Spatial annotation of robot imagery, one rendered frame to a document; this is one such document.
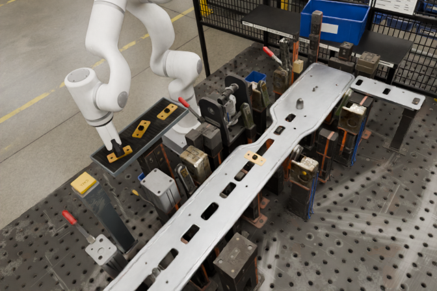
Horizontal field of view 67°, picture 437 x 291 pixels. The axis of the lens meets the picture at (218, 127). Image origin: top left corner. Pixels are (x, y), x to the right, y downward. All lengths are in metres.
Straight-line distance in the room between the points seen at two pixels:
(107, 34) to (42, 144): 2.35
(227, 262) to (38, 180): 2.20
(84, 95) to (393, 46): 1.44
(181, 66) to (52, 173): 1.83
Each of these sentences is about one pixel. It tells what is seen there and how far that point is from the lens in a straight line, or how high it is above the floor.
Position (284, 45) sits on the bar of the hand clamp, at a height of 1.20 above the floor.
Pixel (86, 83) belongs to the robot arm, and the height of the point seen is 1.50.
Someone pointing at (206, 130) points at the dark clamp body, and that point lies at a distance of 1.29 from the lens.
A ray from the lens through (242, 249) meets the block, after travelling 1.06.
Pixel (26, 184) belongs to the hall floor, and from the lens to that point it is 3.04.
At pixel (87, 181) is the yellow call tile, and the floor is 1.16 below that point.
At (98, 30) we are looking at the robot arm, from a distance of 1.02.
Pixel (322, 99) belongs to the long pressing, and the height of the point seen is 1.00.
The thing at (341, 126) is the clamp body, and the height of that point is 0.94.
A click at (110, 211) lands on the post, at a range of 1.30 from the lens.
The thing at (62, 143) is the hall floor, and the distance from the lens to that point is 3.18.
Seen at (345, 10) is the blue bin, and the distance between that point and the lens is 1.93.
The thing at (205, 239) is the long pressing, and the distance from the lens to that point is 1.12.
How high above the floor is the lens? 2.00
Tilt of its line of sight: 46 degrees down
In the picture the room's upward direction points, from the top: 9 degrees counter-clockwise
